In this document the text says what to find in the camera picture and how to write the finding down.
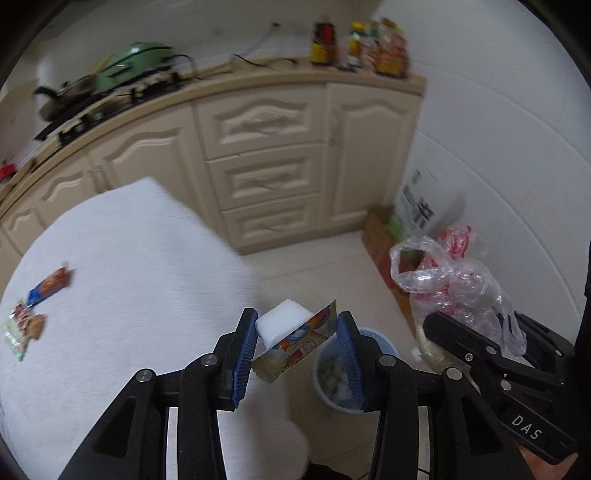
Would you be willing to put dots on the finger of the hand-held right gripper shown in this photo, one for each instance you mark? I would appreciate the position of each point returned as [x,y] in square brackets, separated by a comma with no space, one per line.
[461,339]
[547,344]

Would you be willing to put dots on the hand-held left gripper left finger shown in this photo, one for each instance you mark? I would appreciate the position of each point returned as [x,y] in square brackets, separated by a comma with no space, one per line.
[242,364]

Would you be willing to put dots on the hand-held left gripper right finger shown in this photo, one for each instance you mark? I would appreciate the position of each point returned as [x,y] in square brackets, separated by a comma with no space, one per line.
[351,364]

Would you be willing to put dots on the light blue waste bin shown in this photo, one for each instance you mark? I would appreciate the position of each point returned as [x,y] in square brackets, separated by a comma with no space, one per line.
[330,376]

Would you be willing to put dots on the clear red-printed plastic bag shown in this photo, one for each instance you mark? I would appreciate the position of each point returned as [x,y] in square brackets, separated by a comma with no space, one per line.
[461,286]

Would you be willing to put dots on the yogurt cup with lid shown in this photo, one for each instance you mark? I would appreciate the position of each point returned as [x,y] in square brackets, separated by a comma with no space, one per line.
[295,341]

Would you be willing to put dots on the brown cardboard box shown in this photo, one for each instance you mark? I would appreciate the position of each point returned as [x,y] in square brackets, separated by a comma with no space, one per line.
[376,235]

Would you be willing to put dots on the white printed plastic bag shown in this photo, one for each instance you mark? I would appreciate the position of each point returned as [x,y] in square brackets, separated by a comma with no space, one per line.
[420,203]

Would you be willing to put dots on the cream cabinet drawer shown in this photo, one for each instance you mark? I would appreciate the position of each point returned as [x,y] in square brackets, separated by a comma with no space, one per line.
[261,122]
[272,222]
[265,177]

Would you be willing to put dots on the cream lower kitchen cabinet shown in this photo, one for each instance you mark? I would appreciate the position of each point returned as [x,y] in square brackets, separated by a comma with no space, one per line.
[369,152]

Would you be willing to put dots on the blue orange snack wrapper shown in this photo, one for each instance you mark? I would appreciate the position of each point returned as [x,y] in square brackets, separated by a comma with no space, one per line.
[46,288]

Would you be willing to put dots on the red green snack wrapper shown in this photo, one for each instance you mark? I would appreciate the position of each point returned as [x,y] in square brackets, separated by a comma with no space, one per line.
[23,327]

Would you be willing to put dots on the black gas hob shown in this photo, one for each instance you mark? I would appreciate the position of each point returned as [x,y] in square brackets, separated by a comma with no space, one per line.
[92,123]

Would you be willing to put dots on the red pot lid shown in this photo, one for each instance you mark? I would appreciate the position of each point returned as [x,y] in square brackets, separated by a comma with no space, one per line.
[5,171]

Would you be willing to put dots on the black wok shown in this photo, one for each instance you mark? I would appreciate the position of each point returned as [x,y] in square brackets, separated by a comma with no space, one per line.
[69,98]

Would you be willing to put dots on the green electric pot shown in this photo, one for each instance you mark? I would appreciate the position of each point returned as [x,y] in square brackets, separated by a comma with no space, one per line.
[134,64]

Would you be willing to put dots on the dark cooking oil bottle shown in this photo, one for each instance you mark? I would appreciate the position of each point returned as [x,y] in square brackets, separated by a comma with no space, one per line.
[324,41]

